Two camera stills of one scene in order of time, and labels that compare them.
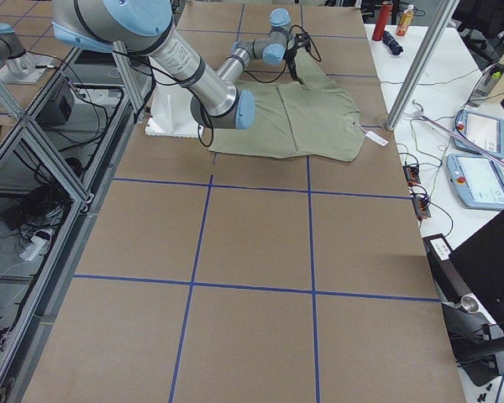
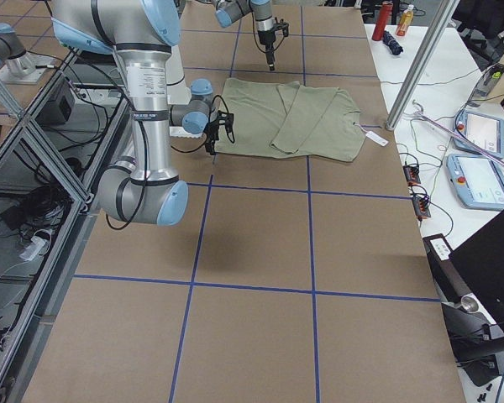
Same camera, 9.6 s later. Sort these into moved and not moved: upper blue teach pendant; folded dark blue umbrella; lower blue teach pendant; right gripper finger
Moved: right gripper finger
Not moved: upper blue teach pendant; folded dark blue umbrella; lower blue teach pendant
